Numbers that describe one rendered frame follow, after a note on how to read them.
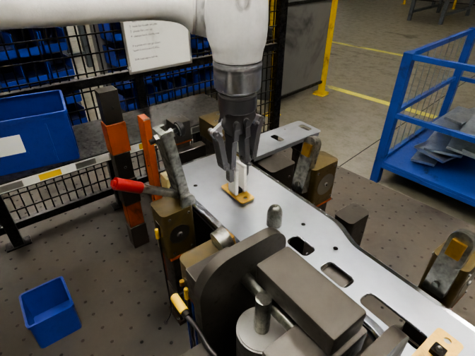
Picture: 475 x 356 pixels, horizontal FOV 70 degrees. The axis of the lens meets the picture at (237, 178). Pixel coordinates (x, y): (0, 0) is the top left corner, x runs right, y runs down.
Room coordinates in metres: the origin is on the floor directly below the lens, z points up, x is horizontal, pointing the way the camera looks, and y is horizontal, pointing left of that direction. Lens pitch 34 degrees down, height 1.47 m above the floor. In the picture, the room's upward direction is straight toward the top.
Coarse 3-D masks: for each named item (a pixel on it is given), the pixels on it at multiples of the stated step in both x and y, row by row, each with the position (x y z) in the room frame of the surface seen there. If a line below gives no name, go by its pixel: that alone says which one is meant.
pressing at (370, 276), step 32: (192, 160) 0.78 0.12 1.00; (192, 192) 0.63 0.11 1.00; (224, 192) 0.63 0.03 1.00; (256, 192) 0.63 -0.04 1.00; (288, 192) 0.63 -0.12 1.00; (224, 224) 0.52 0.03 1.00; (256, 224) 0.52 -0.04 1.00; (288, 224) 0.52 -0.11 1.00; (320, 224) 0.52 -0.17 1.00; (320, 256) 0.43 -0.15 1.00; (352, 256) 0.43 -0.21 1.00; (352, 288) 0.36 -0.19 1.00; (384, 288) 0.36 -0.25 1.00; (416, 288) 0.37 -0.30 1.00; (416, 320) 0.30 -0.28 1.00; (448, 320) 0.30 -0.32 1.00
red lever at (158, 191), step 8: (112, 184) 0.46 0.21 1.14; (120, 184) 0.46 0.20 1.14; (128, 184) 0.47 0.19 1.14; (136, 184) 0.48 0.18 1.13; (144, 184) 0.50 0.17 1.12; (136, 192) 0.48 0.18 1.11; (144, 192) 0.49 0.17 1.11; (152, 192) 0.50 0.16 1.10; (160, 192) 0.51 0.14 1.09; (168, 192) 0.52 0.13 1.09; (176, 192) 0.53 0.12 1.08
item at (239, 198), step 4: (224, 184) 0.65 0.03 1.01; (224, 188) 0.64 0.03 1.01; (240, 188) 0.63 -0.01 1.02; (228, 192) 0.62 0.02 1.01; (240, 192) 0.62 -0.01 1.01; (244, 192) 0.62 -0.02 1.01; (248, 192) 0.62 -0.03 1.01; (232, 196) 0.61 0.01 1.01; (236, 196) 0.61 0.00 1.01; (240, 196) 0.61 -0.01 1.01; (244, 196) 0.61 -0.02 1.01; (248, 196) 0.61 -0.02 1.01; (252, 196) 0.61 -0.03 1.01; (240, 200) 0.59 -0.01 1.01; (244, 200) 0.59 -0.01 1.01; (248, 200) 0.59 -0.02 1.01
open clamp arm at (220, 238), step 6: (222, 228) 0.39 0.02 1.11; (210, 234) 0.39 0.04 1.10; (216, 234) 0.38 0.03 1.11; (222, 234) 0.38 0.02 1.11; (228, 234) 0.38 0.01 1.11; (216, 240) 0.38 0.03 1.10; (222, 240) 0.37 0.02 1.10; (228, 240) 0.38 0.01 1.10; (234, 240) 0.39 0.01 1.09; (216, 246) 0.39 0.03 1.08; (222, 246) 0.37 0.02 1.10; (228, 246) 0.37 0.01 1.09
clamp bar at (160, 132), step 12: (156, 132) 0.52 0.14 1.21; (168, 132) 0.52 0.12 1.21; (180, 132) 0.54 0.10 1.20; (156, 144) 0.52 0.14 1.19; (168, 144) 0.51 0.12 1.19; (168, 156) 0.51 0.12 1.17; (168, 168) 0.53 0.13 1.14; (180, 168) 0.52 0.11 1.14; (180, 180) 0.52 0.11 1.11; (180, 192) 0.52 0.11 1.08
